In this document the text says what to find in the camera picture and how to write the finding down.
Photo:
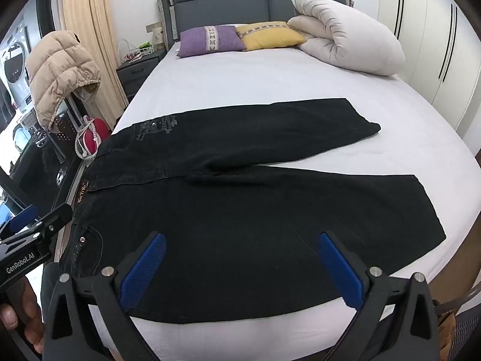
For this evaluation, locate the person's left hand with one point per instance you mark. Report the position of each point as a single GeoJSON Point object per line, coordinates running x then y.
{"type": "Point", "coordinates": [22, 316]}

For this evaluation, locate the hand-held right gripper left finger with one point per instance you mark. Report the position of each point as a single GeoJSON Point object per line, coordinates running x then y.
{"type": "Point", "coordinates": [144, 267]}

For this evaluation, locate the dark grey nightstand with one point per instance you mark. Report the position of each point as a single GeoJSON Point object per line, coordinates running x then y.
{"type": "Point", "coordinates": [139, 66]}

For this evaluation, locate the white wardrobe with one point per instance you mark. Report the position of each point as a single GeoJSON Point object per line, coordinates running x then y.
{"type": "Point", "coordinates": [428, 26]}

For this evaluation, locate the folded white duvet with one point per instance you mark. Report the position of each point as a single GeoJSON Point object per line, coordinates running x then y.
{"type": "Point", "coordinates": [345, 34]}

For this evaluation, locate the purple pillow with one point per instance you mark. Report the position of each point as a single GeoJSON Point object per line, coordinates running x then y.
{"type": "Point", "coordinates": [210, 39]}

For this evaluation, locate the beige curtain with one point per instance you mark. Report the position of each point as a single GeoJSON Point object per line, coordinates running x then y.
{"type": "Point", "coordinates": [94, 26]}

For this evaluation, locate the beige puffer jacket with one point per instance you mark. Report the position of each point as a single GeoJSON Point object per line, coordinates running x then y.
{"type": "Point", "coordinates": [60, 75]}

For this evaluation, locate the red bag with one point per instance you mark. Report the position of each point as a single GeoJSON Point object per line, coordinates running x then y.
{"type": "Point", "coordinates": [92, 135]}

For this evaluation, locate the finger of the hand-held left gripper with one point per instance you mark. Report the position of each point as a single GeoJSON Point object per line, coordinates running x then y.
{"type": "Point", "coordinates": [22, 220]}
{"type": "Point", "coordinates": [52, 220]}

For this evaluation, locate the dark grey headboard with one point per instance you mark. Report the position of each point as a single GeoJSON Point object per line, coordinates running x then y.
{"type": "Point", "coordinates": [233, 3]}

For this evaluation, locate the yellow pillow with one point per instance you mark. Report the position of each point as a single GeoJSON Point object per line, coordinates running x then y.
{"type": "Point", "coordinates": [272, 35]}

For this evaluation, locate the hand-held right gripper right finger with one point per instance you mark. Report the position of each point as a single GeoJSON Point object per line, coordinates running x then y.
{"type": "Point", "coordinates": [340, 267]}

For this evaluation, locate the bed with white sheet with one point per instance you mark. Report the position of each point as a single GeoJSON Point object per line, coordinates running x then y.
{"type": "Point", "coordinates": [285, 82]}

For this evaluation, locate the black pants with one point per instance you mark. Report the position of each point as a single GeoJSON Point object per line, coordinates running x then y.
{"type": "Point", "coordinates": [240, 195]}

